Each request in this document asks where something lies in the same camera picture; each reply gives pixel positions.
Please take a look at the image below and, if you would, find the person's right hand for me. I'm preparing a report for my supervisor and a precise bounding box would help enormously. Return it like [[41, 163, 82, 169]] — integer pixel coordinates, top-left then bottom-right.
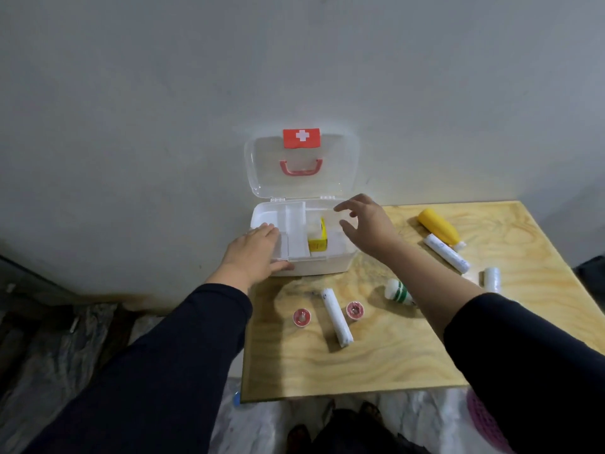
[[333, 193, 403, 260]]

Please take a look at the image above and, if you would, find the person's left hand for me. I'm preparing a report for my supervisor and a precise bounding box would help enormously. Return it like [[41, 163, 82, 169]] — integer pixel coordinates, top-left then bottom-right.
[[219, 223, 295, 291]]

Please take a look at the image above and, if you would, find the green and yellow medicine box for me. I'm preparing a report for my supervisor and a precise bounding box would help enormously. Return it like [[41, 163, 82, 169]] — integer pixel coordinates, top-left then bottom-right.
[[307, 216, 328, 253]]

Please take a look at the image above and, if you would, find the yellow bottle with white cap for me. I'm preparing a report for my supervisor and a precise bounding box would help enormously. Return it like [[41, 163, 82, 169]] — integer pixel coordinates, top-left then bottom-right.
[[417, 207, 468, 252]]

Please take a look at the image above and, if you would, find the white bottle with green stripes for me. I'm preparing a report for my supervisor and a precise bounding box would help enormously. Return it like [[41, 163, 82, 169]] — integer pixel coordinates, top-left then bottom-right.
[[383, 278, 417, 307]]

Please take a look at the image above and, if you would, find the white first aid box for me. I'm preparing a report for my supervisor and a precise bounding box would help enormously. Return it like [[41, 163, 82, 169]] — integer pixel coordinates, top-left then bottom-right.
[[244, 129, 361, 277]]

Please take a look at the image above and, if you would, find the person's left forearm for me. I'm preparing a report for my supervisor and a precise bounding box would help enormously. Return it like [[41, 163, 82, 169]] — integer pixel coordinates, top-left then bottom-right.
[[23, 274, 254, 454]]

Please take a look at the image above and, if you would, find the person's right forearm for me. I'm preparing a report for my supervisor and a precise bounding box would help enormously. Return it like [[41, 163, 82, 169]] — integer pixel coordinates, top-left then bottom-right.
[[371, 240, 605, 454]]

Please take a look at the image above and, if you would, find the person's right sandal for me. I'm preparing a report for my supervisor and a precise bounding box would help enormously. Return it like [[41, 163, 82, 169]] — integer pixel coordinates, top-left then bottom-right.
[[359, 401, 384, 424]]

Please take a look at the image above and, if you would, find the person's sandal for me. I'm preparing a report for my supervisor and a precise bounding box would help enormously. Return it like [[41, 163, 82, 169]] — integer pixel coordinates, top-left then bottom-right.
[[285, 422, 313, 454], [359, 401, 384, 424]]

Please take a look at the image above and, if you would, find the person's left sandal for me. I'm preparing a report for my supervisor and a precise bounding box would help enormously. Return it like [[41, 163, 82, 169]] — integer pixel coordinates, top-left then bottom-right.
[[285, 422, 313, 454]]

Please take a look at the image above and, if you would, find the wooden table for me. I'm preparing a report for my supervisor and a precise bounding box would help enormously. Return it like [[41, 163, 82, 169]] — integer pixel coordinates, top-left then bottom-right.
[[239, 201, 605, 404]]

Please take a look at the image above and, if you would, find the pink plastic basket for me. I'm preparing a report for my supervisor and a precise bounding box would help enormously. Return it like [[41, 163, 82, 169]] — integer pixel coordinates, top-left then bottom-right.
[[466, 387, 516, 454]]

